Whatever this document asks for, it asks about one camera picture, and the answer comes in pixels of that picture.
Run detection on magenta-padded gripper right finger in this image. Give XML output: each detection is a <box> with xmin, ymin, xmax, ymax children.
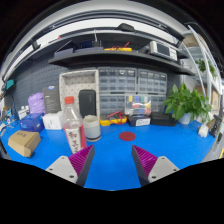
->
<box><xmin>131</xmin><ymin>144</ymin><xmax>180</xmax><ymax>187</ymax></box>

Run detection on purple plastic bag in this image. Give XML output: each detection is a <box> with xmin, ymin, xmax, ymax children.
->
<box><xmin>27</xmin><ymin>92</ymin><xmax>47</xmax><ymax>115</ymax></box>

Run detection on white shelf rack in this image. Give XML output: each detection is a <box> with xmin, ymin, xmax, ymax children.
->
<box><xmin>181</xmin><ymin>24</ymin><xmax>223</xmax><ymax>111</ymax></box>

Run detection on white pegboard tray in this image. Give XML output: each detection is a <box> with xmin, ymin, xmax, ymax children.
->
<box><xmin>58</xmin><ymin>69</ymin><xmax>100</xmax><ymax>118</ymax></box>

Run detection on small white object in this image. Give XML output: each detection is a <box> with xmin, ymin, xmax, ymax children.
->
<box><xmin>198</xmin><ymin>124</ymin><xmax>210</xmax><ymax>138</ymax></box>

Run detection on green potted plant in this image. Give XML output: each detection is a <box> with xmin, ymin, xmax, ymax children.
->
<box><xmin>162</xmin><ymin>82</ymin><xmax>213</xmax><ymax>125</ymax></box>

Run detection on small white box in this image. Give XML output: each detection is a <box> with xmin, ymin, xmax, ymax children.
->
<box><xmin>18</xmin><ymin>106</ymin><xmax>30</xmax><ymax>120</ymax></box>

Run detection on clear organizer box colourful parts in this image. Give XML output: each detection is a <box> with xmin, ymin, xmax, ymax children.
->
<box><xmin>124</xmin><ymin>94</ymin><xmax>153</xmax><ymax>117</ymax></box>

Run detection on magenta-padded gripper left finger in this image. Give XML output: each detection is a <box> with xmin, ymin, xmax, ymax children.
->
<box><xmin>45</xmin><ymin>144</ymin><xmax>96</xmax><ymax>188</ymax></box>

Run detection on clear red-capped drink bottle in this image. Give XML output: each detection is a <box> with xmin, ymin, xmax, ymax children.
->
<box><xmin>61</xmin><ymin>96</ymin><xmax>88</xmax><ymax>155</ymax></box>

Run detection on yellow multimeter with red leads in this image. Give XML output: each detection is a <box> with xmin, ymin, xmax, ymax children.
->
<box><xmin>99</xmin><ymin>110</ymin><xmax>128</xmax><ymax>127</ymax></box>

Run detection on white grey cup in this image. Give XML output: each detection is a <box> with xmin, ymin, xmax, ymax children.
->
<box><xmin>83</xmin><ymin>114</ymin><xmax>102</xmax><ymax>143</ymax></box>

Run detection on flat round red coaster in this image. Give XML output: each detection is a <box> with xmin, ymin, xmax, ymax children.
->
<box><xmin>119</xmin><ymin>131</ymin><xmax>137</xmax><ymax>142</ymax></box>

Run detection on blue box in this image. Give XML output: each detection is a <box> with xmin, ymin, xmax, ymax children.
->
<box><xmin>18</xmin><ymin>113</ymin><xmax>45</xmax><ymax>133</ymax></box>

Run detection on dark grey standing box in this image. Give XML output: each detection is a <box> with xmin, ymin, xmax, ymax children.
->
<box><xmin>42</xmin><ymin>85</ymin><xmax>62</xmax><ymax>114</ymax></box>

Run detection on black box with white label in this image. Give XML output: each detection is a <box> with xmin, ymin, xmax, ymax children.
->
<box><xmin>127</xmin><ymin>114</ymin><xmax>152</xmax><ymax>128</ymax></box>

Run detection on black zip case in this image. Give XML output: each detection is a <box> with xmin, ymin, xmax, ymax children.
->
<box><xmin>149</xmin><ymin>112</ymin><xmax>178</xmax><ymax>127</ymax></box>

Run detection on teal tool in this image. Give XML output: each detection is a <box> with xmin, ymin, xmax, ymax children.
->
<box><xmin>4</xmin><ymin>78</ymin><xmax>16</xmax><ymax>91</ymax></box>

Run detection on brown cardboard box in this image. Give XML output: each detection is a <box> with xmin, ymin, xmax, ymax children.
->
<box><xmin>7</xmin><ymin>130</ymin><xmax>42</xmax><ymax>158</ymax></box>

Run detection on wide grey drawer cabinet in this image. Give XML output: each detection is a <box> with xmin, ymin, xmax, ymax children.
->
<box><xmin>97</xmin><ymin>67</ymin><xmax>138</xmax><ymax>94</ymax></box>

